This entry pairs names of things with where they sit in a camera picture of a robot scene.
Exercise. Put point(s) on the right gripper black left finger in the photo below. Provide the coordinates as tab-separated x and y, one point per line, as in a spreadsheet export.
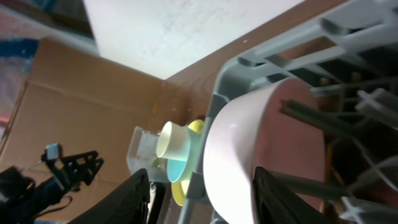
126	204

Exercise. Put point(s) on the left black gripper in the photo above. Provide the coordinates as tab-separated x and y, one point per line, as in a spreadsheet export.
50	191

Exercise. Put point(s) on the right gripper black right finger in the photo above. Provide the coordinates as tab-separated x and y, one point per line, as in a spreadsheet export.
274	203

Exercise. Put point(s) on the light blue bowl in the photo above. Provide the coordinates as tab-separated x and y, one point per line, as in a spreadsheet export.
178	171

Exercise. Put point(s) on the cream white cup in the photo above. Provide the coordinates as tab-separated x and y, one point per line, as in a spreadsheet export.
173	142

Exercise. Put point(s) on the white bowl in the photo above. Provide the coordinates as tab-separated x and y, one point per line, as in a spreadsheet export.
250	131

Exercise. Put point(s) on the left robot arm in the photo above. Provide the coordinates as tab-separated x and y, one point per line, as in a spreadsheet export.
23	201

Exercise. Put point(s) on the grey plastic dishwasher rack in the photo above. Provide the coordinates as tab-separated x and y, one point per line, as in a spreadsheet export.
349	51

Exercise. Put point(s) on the clear plastic bin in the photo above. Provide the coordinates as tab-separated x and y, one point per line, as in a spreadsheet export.
142	155

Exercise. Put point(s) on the yellow plate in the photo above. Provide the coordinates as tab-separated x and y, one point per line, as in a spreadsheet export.
180	189

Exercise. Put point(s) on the brown cardboard box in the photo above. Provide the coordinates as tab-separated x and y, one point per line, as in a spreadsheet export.
85	104

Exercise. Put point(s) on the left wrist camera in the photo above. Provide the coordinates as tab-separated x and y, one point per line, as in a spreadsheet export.
53	151

